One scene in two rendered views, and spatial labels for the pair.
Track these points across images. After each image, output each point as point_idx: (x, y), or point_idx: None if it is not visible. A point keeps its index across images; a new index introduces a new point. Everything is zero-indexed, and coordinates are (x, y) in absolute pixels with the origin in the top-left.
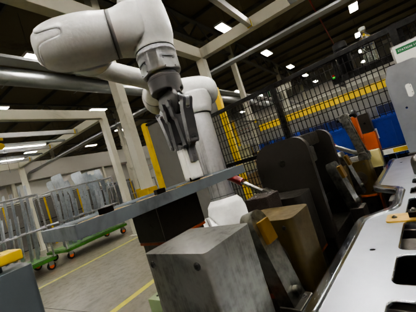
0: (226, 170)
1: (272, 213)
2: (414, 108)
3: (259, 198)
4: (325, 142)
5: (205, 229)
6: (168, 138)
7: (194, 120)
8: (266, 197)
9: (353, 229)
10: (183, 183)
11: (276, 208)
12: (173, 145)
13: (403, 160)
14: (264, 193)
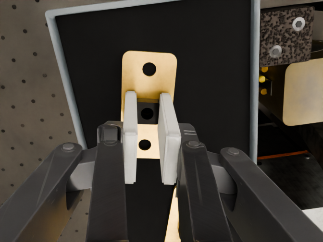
0: (258, 81)
1: (320, 89)
2: None
3: (294, 62)
4: None
5: (313, 214)
6: (62, 230)
7: (294, 209)
8: (309, 59)
9: None
10: (75, 105)
11: (319, 68)
12: (79, 193)
13: None
14: (287, 23)
